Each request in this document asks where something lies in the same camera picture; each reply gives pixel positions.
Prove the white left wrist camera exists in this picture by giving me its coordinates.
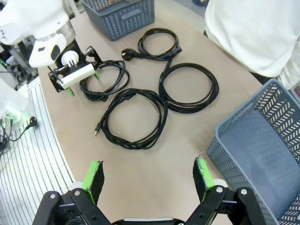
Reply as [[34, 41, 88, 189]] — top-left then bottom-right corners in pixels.
[[61, 63, 96, 90]]

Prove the black power cable with plug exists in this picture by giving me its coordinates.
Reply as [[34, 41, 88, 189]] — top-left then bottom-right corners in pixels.
[[121, 28, 183, 63]]

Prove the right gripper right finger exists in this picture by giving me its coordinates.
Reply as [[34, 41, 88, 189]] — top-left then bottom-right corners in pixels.
[[185, 153, 267, 225]]

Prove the person in white sweatshirt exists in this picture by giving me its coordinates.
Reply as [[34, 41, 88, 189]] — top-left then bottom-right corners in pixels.
[[203, 0, 300, 90]]

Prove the thin black cable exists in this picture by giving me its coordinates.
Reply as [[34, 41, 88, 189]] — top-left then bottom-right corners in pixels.
[[79, 60, 130, 102]]

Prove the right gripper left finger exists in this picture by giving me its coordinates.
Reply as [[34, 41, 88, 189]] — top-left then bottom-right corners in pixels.
[[32, 160, 111, 225]]

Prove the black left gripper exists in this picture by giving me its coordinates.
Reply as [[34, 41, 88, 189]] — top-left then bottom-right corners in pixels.
[[48, 44, 103, 97]]

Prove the thick black cable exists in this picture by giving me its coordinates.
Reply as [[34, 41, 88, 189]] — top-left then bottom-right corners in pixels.
[[158, 57, 220, 113]]

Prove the white slotted base plate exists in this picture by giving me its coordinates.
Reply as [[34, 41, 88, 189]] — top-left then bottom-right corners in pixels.
[[0, 76, 75, 225]]

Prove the grey plastic lattice basket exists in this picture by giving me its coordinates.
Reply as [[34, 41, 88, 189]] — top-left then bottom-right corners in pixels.
[[81, 0, 156, 42], [206, 78, 300, 225]]

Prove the black cable with gold connector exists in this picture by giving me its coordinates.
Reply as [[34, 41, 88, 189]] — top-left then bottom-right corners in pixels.
[[94, 88, 168, 150]]

